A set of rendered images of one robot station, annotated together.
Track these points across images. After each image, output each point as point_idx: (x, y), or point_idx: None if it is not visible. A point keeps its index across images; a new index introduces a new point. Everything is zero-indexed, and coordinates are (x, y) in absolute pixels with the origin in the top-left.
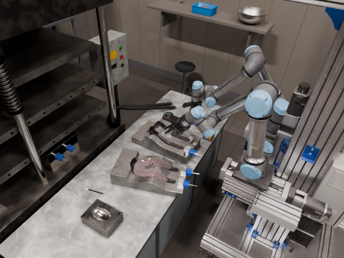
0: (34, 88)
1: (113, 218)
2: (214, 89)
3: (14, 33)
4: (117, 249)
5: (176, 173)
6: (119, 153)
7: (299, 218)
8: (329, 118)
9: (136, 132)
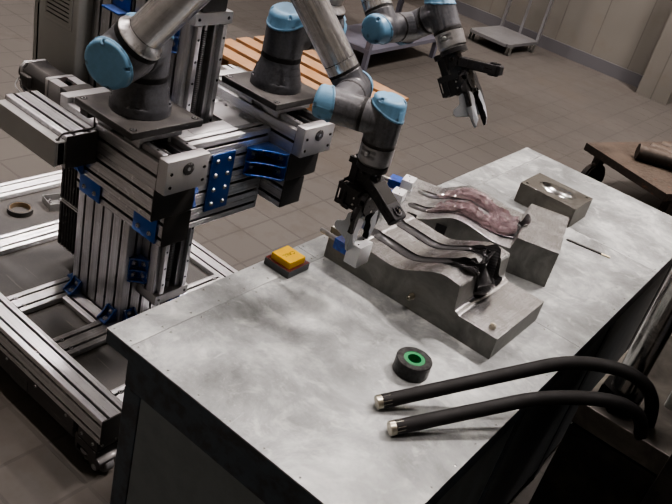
0: None
1: (534, 181)
2: (353, 56)
3: None
4: (513, 178)
5: (414, 201)
6: (561, 301)
7: (228, 65)
8: None
9: (532, 309)
